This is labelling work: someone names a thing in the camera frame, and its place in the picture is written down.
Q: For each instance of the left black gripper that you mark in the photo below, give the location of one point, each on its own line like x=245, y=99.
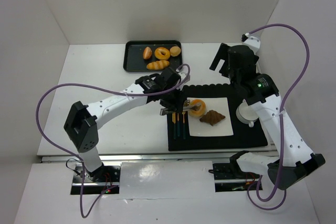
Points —
x=172, y=102

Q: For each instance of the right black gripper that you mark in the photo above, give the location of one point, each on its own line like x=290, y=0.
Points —
x=222, y=57

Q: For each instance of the metal tongs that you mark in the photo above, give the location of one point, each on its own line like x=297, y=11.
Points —
x=186, y=108

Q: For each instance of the glazed bagel front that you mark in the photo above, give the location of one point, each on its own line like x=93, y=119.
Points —
x=200, y=108

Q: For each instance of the glazed bagel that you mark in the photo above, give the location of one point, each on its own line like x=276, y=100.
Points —
x=200, y=108
x=162, y=53

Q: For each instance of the brown chocolate croissant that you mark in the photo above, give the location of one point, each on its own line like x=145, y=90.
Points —
x=212, y=117

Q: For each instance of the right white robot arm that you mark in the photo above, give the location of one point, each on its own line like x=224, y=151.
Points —
x=296, y=159

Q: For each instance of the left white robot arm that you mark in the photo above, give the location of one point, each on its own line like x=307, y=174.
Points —
x=84, y=120

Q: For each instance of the striped twisted bread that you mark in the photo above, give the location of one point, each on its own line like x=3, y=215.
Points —
x=158, y=65

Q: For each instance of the small oval orange bread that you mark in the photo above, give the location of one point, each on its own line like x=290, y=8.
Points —
x=147, y=53

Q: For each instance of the black placemat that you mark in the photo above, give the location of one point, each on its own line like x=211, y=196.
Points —
x=243, y=137

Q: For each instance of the round pale bun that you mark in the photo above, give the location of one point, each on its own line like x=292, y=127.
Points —
x=175, y=51

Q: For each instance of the white square plate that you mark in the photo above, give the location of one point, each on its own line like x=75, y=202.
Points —
x=222, y=128

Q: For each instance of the white cup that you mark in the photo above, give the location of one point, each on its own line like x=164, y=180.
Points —
x=246, y=114

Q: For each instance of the glazed bagel back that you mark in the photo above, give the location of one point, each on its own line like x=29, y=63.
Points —
x=162, y=53

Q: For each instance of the black baking tray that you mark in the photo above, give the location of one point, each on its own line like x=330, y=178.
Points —
x=133, y=54

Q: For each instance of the gold knife green handle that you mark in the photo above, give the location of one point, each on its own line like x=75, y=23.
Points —
x=174, y=125

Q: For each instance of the gold spoon green handle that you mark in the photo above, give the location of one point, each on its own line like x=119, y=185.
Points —
x=178, y=125

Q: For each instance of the gold fork green handle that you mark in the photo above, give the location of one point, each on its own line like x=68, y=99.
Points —
x=184, y=126

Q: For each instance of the aluminium rail front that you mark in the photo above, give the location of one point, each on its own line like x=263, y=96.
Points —
x=166, y=157

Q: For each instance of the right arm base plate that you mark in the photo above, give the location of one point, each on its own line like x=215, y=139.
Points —
x=227, y=179

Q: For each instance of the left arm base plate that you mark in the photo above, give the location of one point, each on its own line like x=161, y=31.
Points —
x=106, y=182

